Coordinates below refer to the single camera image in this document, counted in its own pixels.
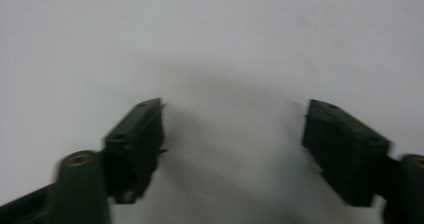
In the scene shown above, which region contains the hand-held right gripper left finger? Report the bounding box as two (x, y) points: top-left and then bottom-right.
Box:
(102, 97), (168, 205)

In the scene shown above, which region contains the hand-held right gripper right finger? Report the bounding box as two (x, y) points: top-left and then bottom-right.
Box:
(301, 98), (393, 208)

